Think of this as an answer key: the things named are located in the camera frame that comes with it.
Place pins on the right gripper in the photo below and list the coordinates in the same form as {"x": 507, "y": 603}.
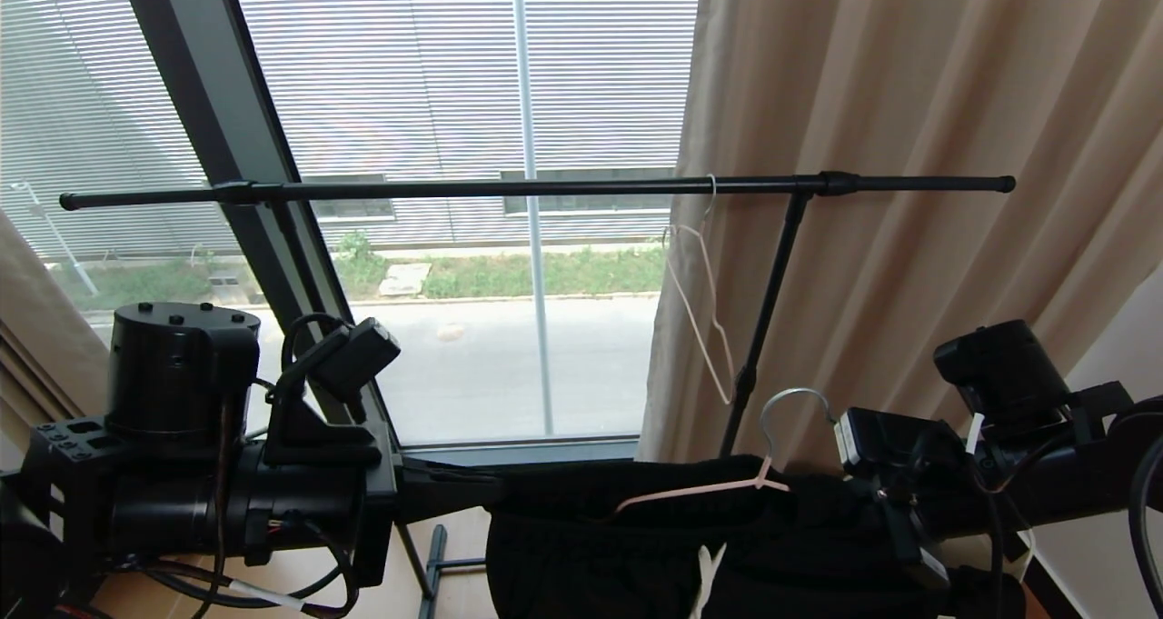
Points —
{"x": 1027, "y": 501}

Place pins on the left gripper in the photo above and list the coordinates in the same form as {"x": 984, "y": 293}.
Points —
{"x": 273, "y": 510}

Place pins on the black shorts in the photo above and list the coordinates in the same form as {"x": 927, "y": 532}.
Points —
{"x": 591, "y": 546}

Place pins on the pink clothes hanger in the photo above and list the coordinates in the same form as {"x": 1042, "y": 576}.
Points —
{"x": 690, "y": 492}
{"x": 704, "y": 274}

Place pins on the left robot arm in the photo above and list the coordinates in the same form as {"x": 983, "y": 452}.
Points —
{"x": 182, "y": 364}

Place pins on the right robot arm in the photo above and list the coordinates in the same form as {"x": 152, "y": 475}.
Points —
{"x": 1008, "y": 364}

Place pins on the black clothes rack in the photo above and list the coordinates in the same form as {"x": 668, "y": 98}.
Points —
{"x": 454, "y": 187}

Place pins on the beige curtain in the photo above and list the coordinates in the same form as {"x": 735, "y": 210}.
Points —
{"x": 36, "y": 328}
{"x": 909, "y": 83}

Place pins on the window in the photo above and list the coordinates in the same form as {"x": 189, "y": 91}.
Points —
{"x": 409, "y": 74}

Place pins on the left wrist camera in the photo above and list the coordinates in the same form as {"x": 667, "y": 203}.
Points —
{"x": 359, "y": 355}

